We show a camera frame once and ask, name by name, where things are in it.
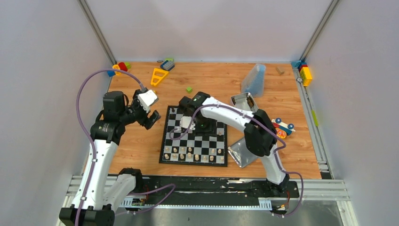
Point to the yellow lego brick stack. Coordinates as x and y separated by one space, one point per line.
306 76

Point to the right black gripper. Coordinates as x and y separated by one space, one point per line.
210 131

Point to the small wooden block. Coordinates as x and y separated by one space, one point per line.
280 70

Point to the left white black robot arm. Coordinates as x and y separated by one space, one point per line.
92 204

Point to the yellow cylinder block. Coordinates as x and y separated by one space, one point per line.
117 69

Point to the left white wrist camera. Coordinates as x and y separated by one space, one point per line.
147 99

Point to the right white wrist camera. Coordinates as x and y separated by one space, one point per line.
187 122

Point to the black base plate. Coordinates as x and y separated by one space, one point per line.
171 190

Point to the white metal box dark pieces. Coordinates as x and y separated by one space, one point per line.
244 101

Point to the black white chessboard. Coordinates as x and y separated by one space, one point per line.
206 150

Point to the silver metal tray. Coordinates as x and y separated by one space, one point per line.
241 155

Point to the blue grey toy block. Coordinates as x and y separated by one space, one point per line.
168 64

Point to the red cylinder block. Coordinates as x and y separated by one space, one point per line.
122 66

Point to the yellow triangular toy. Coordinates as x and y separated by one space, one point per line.
158 75

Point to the red white blue toy car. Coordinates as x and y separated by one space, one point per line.
278 123

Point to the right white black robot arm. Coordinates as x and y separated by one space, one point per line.
259 132

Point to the clear plastic container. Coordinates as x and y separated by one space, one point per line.
254 81

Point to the blue cube block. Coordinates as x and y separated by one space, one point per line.
111 73

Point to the yellow red round toy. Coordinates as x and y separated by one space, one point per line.
281 133

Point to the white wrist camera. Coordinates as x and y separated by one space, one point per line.
187 122
147 99

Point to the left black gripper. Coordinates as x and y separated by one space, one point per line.
147 118

